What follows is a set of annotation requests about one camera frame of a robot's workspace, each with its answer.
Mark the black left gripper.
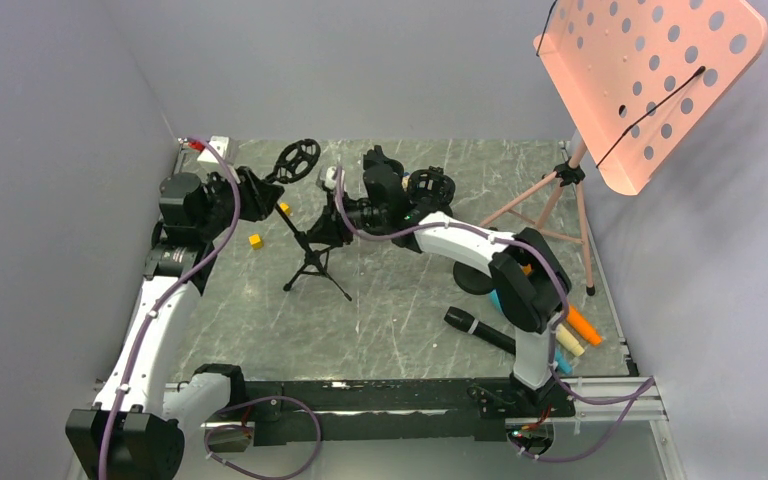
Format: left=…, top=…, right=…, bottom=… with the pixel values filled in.
left=196, top=163, right=283, bottom=240

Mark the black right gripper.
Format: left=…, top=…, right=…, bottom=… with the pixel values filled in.
left=309, top=189, right=390, bottom=247

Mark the black tripod shock-mount stand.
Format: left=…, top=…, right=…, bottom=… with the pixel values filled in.
left=265, top=138, right=352, bottom=302

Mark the black shock-mount round stand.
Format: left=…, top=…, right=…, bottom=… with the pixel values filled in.
left=406, top=166, right=456, bottom=216

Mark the black round-base clip stand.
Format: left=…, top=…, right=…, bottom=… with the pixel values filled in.
left=452, top=262, right=494, bottom=296

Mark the black microphone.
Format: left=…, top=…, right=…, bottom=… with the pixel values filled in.
left=443, top=307, right=516, bottom=355

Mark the cream yellow microphone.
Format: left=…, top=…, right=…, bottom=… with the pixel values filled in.
left=555, top=322, right=585, bottom=357

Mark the orange microphone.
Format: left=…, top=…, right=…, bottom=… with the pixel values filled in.
left=564, top=306, right=602, bottom=346

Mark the blue microphone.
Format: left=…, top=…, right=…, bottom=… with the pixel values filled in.
left=489, top=290, right=573, bottom=375

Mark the black round-base tall stand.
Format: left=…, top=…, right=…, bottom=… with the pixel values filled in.
left=362, top=145, right=405, bottom=178

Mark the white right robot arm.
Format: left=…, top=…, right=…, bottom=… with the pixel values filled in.
left=317, top=166, right=570, bottom=416

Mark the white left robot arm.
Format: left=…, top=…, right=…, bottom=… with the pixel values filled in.
left=65, top=167, right=284, bottom=479

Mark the pink perforated music stand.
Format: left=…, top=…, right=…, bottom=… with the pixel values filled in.
left=500, top=1, right=768, bottom=294

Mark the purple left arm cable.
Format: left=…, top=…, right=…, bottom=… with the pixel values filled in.
left=96, top=137, right=244, bottom=480

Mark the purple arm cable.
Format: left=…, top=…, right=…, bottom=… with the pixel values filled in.
left=96, top=137, right=244, bottom=480
left=332, top=169, right=657, bottom=465

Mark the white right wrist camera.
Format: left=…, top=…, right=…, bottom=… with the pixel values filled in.
left=316, top=166, right=345, bottom=194

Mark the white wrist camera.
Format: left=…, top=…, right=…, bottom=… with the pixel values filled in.
left=316, top=166, right=345, bottom=194
left=197, top=135, right=238, bottom=172

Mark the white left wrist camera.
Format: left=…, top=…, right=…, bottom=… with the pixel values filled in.
left=197, top=135, right=238, bottom=172

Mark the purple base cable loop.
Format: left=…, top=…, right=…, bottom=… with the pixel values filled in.
left=203, top=396, right=324, bottom=480

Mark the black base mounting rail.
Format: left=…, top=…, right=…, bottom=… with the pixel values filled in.
left=206, top=377, right=576, bottom=446

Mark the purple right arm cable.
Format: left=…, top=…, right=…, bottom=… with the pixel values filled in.
left=332, top=169, right=657, bottom=465

